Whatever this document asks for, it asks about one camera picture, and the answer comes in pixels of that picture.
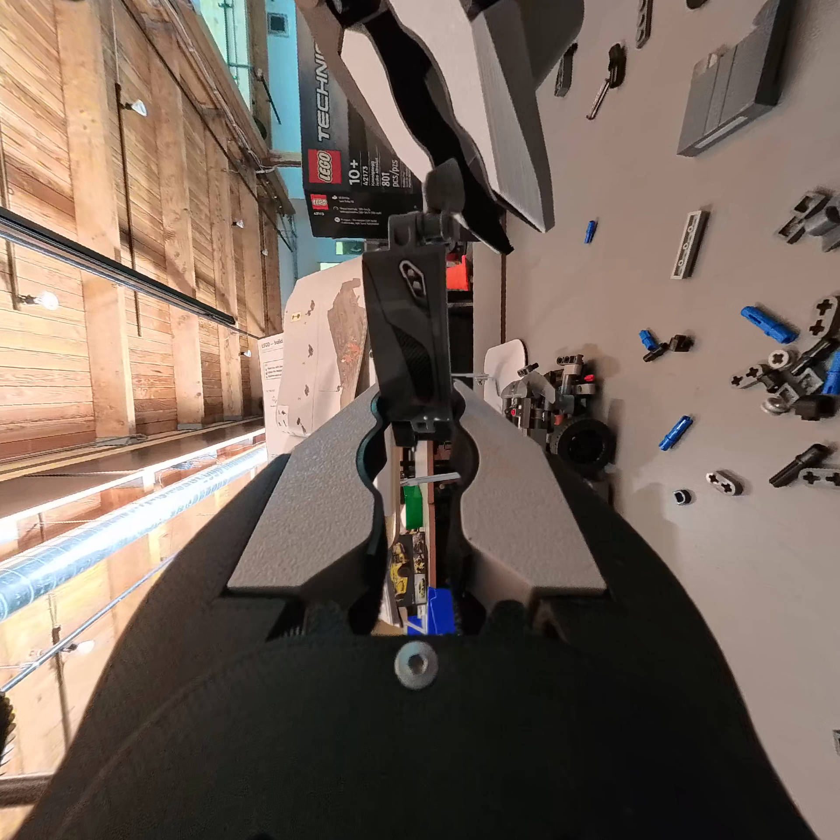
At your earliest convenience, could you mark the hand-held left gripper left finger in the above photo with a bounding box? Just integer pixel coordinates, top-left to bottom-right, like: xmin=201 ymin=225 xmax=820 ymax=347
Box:
xmin=225 ymin=387 xmax=387 ymax=635

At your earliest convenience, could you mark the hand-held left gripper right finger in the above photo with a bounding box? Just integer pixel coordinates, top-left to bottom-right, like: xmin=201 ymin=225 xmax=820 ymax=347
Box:
xmin=451 ymin=382 xmax=609 ymax=635

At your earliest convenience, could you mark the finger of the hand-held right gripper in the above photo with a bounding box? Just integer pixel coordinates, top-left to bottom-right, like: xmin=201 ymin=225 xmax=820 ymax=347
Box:
xmin=374 ymin=0 xmax=553 ymax=257
xmin=340 ymin=26 xmax=435 ymax=170

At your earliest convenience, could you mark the dark grey lego fender assembly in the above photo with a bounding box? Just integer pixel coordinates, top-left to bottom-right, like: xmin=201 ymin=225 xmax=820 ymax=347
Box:
xmin=360 ymin=159 xmax=468 ymax=439

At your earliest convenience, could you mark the grey lego liftarm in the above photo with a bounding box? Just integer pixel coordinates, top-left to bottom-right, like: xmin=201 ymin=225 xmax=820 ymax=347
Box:
xmin=553 ymin=42 xmax=580 ymax=99

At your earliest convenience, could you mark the grey lego car model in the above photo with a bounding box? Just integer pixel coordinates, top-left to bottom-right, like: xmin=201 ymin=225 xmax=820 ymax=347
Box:
xmin=500 ymin=353 xmax=619 ymax=490

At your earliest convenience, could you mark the black lego set box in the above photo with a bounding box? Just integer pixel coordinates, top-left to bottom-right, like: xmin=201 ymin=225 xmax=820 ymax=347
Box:
xmin=297 ymin=20 xmax=434 ymax=238

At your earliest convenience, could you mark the lego instruction booklet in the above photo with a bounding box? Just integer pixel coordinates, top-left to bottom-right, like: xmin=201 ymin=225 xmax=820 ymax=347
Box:
xmin=276 ymin=258 xmax=378 ymax=439

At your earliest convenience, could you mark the short light grey lego plate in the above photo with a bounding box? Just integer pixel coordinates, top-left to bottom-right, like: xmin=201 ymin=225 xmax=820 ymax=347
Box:
xmin=670 ymin=209 xmax=711 ymax=280

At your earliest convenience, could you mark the grey lego panel assembly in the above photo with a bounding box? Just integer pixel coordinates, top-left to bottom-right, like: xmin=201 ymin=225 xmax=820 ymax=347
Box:
xmin=676 ymin=0 xmax=793 ymax=158

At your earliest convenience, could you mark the cluster of small lego connectors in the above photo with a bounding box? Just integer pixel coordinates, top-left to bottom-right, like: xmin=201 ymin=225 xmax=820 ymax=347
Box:
xmin=730 ymin=295 xmax=840 ymax=422

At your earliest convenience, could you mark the grey lego clip piece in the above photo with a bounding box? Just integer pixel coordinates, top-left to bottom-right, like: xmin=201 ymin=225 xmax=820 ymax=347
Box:
xmin=777 ymin=190 xmax=829 ymax=245

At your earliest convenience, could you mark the box with yellow car picture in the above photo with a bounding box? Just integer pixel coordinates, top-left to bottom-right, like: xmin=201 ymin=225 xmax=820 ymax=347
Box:
xmin=387 ymin=532 xmax=431 ymax=608

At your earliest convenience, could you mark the blue plastic bin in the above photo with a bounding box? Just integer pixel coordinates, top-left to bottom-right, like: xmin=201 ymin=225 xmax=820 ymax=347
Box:
xmin=406 ymin=586 xmax=455 ymax=636

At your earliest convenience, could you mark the white paper sign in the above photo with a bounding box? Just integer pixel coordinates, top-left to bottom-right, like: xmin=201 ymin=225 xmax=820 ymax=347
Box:
xmin=257 ymin=333 xmax=293 ymax=463

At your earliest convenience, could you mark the silver insulated pipe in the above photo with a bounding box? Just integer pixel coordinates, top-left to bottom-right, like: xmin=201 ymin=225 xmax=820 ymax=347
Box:
xmin=0 ymin=443 xmax=271 ymax=624

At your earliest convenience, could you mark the grey lego bracket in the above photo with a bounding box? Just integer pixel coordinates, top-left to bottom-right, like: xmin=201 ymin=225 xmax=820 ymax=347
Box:
xmin=806 ymin=205 xmax=840 ymax=254

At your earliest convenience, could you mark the black metal rail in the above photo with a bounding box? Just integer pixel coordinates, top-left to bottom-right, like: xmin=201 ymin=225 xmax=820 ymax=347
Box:
xmin=0 ymin=205 xmax=237 ymax=327

